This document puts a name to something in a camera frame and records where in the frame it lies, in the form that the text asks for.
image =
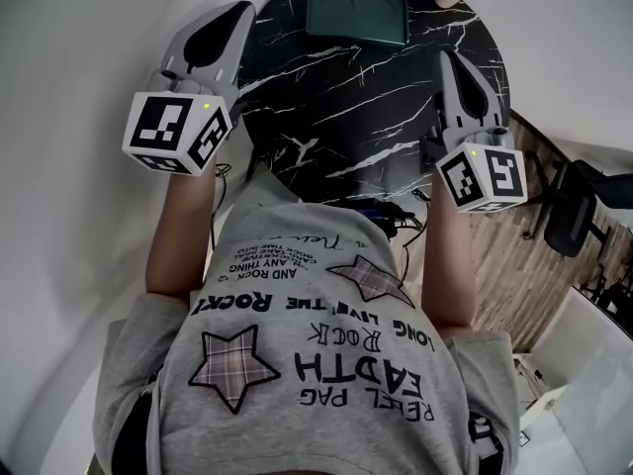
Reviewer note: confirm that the black tripod stand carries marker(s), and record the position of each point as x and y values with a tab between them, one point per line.
610	290

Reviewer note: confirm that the white cabinet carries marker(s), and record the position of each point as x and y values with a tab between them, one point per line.
578	379

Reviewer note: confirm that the black office chair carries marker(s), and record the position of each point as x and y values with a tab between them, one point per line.
569	211

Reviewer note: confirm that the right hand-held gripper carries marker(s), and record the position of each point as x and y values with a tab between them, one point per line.
487	178

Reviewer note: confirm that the person's left forearm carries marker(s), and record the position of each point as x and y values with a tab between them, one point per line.
178	235

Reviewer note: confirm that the person's right forearm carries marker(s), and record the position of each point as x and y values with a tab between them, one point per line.
447	265

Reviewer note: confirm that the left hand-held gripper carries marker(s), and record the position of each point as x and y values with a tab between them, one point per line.
163	126

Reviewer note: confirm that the grey printed t-shirt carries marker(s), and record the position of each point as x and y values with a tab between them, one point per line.
306	354

